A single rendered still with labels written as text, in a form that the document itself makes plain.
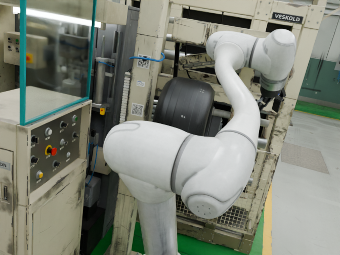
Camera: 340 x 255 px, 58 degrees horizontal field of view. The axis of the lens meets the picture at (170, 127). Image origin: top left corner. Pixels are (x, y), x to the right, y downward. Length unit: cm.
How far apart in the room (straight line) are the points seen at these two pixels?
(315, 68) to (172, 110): 953
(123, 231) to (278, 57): 165
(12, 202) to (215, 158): 110
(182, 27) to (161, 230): 143
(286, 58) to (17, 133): 104
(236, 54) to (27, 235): 119
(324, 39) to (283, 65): 1000
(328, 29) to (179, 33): 926
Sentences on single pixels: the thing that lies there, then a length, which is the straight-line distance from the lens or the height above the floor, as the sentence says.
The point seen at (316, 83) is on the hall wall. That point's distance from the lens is 1104.
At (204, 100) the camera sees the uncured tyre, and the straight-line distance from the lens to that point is 167.
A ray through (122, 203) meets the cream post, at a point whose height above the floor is 55.
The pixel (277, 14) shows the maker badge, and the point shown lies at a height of 190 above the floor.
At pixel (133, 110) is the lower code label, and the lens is 186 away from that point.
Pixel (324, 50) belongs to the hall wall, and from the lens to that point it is 1104.
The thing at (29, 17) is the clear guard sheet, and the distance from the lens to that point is 128.
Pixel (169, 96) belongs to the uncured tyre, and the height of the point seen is 137.
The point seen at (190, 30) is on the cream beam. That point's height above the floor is 172.
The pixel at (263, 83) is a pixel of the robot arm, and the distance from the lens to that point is 112.
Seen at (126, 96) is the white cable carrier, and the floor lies 128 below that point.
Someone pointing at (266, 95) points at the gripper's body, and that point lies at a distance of 117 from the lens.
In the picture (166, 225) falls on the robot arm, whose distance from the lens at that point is 82.
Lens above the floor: 175
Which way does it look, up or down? 19 degrees down
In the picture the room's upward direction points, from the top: 10 degrees clockwise
